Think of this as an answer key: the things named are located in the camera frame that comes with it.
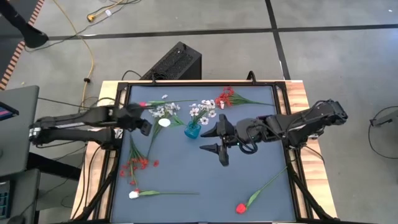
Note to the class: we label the teal backlit keyboard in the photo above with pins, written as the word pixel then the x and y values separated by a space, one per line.
pixel 3 202

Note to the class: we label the white artificial tulip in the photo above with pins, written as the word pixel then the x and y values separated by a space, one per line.
pixel 134 195
pixel 164 122

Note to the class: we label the orange striped floor strip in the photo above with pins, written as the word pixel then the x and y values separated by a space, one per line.
pixel 15 56

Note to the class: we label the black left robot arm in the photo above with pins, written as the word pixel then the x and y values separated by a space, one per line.
pixel 77 137

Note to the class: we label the grey desk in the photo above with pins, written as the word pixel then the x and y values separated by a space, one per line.
pixel 18 140

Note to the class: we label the grey floor stand foot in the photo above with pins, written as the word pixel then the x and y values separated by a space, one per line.
pixel 388 119

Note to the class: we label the black metal table frame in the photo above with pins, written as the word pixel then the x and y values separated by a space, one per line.
pixel 202 83

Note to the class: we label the small white loose petal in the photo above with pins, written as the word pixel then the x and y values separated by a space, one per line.
pixel 164 96

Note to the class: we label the red artificial tulip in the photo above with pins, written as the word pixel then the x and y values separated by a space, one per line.
pixel 241 208
pixel 143 104

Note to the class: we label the black stand leg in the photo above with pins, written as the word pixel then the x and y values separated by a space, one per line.
pixel 32 37

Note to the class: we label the blue glass vase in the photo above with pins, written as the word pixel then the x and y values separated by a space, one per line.
pixel 192 133

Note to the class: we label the black computer tower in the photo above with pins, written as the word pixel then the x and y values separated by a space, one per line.
pixel 177 62

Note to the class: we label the red poppy bunch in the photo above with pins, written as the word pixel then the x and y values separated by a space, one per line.
pixel 228 96
pixel 143 162

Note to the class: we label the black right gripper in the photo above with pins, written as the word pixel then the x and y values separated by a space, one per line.
pixel 227 133

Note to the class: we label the laptop screen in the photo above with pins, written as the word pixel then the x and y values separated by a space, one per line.
pixel 6 112

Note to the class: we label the blue-grey table mat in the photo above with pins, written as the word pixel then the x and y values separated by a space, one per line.
pixel 202 186

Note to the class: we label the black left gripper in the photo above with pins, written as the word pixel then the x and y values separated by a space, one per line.
pixel 132 116

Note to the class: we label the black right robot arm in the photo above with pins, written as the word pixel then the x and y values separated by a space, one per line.
pixel 304 123

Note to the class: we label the black loop clamp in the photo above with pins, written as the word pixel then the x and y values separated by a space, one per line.
pixel 251 72

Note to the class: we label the white blossom spray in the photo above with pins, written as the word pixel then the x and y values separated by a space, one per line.
pixel 204 120
pixel 160 111

